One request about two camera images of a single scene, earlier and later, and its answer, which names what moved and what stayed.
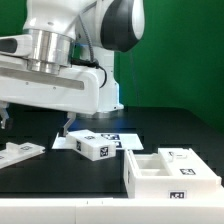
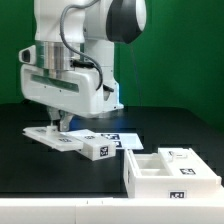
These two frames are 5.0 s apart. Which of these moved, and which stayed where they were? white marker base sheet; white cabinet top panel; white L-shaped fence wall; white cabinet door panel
Moved: white cabinet top panel
Stayed: white marker base sheet; white cabinet door panel; white L-shaped fence wall
